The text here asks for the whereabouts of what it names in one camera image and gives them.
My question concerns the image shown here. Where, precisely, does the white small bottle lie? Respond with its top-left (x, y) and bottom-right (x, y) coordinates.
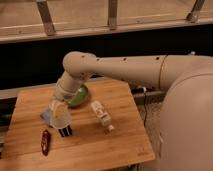
top-left (90, 101), bottom-right (114, 132)

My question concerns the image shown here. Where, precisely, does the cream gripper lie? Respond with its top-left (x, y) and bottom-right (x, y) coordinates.
top-left (49, 99), bottom-right (68, 119)

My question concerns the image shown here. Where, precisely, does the left metal railing post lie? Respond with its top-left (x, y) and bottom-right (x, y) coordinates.
top-left (36, 0), bottom-right (56, 36)

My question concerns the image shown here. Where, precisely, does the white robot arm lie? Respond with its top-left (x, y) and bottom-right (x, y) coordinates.
top-left (49, 51), bottom-right (213, 171)

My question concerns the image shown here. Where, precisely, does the green ceramic bowl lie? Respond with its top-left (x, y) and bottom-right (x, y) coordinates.
top-left (67, 85), bottom-right (89, 108)

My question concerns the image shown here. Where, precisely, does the blue crumpled cloth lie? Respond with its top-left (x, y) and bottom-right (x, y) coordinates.
top-left (40, 109), bottom-right (52, 127)

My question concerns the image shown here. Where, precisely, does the middle metal railing post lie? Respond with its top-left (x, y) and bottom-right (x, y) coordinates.
top-left (107, 0), bottom-right (118, 30)

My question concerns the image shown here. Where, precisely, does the right metal railing post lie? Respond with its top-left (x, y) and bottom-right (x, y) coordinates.
top-left (186, 0), bottom-right (205, 23)

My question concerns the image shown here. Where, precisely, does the metal railing post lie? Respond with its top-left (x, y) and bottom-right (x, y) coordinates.
top-left (186, 0), bottom-right (205, 23)
top-left (36, 0), bottom-right (56, 36)
top-left (107, 0), bottom-right (118, 30)

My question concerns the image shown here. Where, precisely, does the wooden cutting board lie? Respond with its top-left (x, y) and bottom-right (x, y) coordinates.
top-left (0, 79), bottom-right (155, 171)

